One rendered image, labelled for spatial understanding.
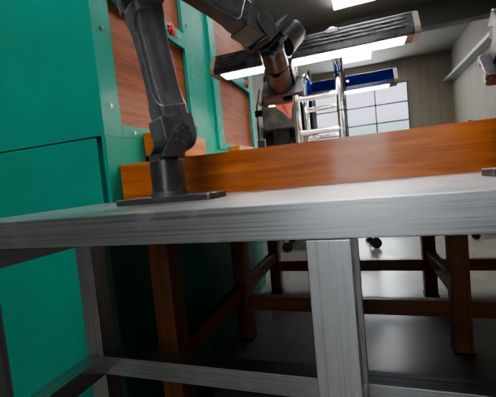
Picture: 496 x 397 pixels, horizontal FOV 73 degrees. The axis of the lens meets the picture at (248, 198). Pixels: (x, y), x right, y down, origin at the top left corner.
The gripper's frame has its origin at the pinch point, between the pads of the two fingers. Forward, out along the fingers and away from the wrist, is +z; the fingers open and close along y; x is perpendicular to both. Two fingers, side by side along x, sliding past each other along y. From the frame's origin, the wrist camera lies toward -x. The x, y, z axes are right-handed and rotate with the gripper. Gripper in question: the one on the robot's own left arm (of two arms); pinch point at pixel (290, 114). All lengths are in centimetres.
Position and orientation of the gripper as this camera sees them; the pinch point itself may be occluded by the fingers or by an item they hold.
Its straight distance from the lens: 93.1
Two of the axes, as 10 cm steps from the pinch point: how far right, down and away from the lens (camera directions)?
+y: -9.4, 0.7, 3.2
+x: -1.3, 8.2, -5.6
